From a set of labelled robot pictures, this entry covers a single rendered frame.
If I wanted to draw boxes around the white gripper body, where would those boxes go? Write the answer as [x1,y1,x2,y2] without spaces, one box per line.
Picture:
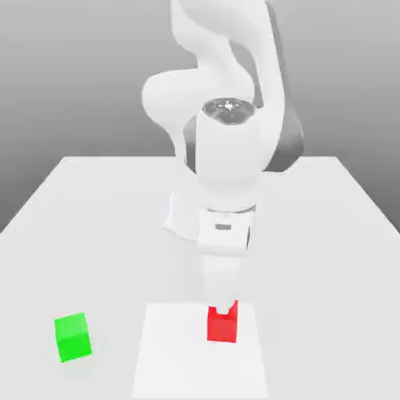
[198,252,245,309]

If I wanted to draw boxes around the small red cube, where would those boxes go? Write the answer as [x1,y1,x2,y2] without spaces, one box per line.
[206,299,239,344]

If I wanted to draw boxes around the small green cube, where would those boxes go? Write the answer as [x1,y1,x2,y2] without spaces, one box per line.
[54,312,93,363]

